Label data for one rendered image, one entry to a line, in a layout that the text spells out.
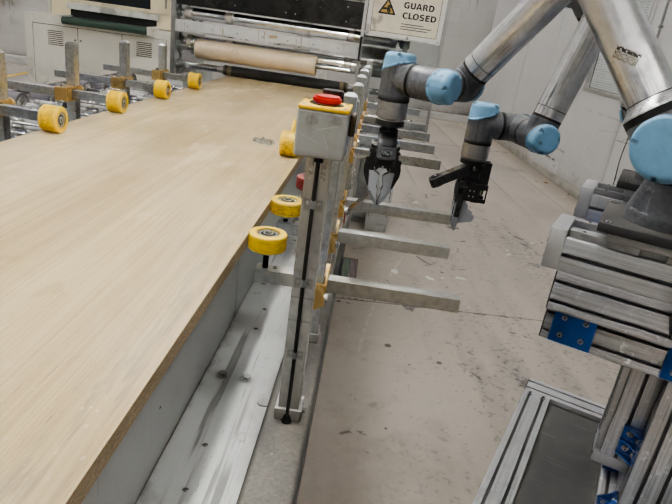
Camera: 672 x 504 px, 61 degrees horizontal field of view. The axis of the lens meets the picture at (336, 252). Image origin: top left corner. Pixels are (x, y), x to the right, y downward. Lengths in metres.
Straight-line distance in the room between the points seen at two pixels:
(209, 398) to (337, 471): 0.88
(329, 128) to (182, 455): 0.60
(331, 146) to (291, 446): 0.47
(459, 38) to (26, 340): 9.88
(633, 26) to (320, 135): 0.60
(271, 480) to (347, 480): 1.06
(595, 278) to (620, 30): 0.48
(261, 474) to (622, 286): 0.80
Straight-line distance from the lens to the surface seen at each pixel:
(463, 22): 10.42
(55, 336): 0.84
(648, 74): 1.14
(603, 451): 1.77
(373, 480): 1.97
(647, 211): 1.26
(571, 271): 1.30
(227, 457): 1.06
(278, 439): 0.97
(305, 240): 0.85
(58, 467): 0.64
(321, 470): 1.97
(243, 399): 1.18
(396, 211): 1.67
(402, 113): 1.40
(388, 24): 3.84
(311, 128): 0.79
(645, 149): 1.11
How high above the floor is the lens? 1.33
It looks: 22 degrees down
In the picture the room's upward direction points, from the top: 8 degrees clockwise
